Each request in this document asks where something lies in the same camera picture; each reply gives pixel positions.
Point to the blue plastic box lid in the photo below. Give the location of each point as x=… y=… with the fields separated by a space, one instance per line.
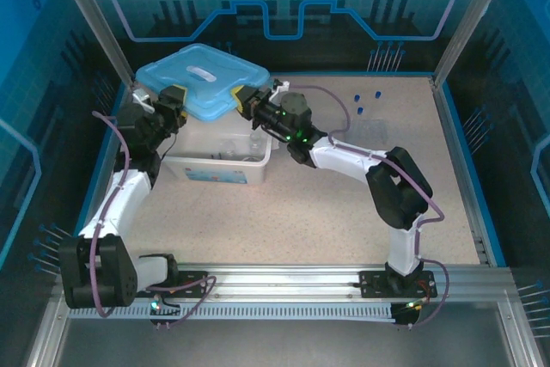
x=202 y=79

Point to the small clear glass beaker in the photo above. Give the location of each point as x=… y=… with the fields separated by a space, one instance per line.
x=228 y=148

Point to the white plastic storage box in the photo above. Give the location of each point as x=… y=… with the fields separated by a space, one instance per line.
x=215 y=173

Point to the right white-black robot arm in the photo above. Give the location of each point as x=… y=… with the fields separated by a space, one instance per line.
x=344 y=160

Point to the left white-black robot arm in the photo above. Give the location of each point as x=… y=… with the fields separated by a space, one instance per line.
x=120 y=199

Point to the clear plastic test tube rack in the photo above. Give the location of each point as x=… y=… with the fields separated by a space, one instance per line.
x=371 y=131

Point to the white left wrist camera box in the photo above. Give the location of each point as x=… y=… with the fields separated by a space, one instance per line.
x=142 y=98

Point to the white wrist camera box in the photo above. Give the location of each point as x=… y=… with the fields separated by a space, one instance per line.
x=142 y=98
x=281 y=84

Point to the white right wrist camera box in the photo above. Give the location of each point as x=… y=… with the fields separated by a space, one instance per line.
x=281 y=84

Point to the aluminium frame post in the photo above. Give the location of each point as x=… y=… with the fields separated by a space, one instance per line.
x=471 y=19
x=96 y=19

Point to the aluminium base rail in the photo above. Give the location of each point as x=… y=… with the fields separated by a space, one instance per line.
x=279 y=281

